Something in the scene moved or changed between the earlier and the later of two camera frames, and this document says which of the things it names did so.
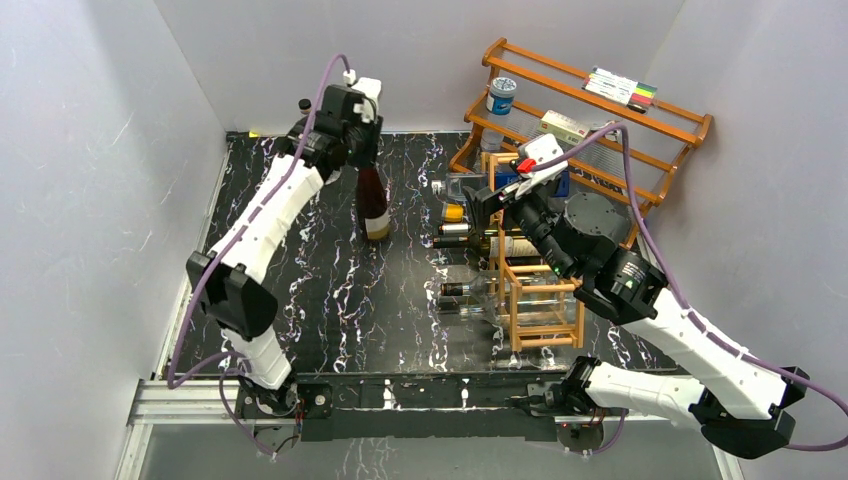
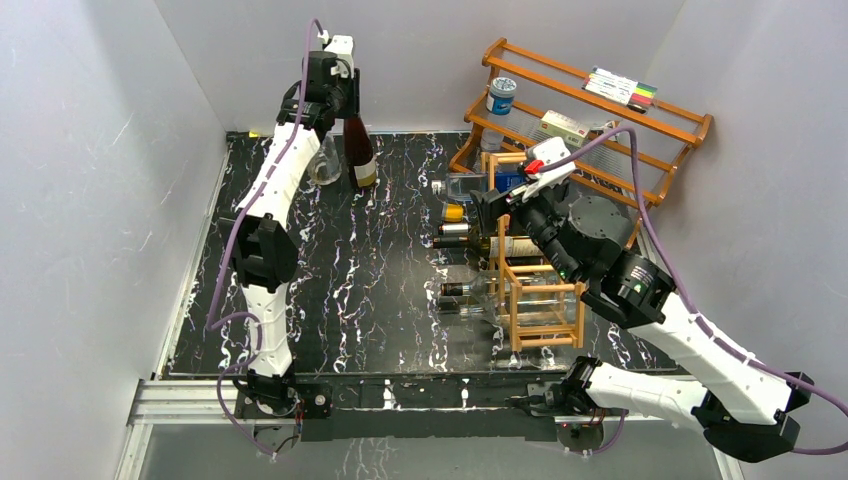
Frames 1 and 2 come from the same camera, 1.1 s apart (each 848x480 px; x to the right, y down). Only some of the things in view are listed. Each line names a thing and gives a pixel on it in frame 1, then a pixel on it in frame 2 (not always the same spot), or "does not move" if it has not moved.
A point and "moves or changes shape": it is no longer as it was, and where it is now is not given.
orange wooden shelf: (532, 115) does not move
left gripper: (365, 159) to (351, 108)
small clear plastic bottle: (491, 139) does not move
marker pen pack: (623, 90) does not move
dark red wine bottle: (372, 204) moves or changes shape
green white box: (563, 127) does not move
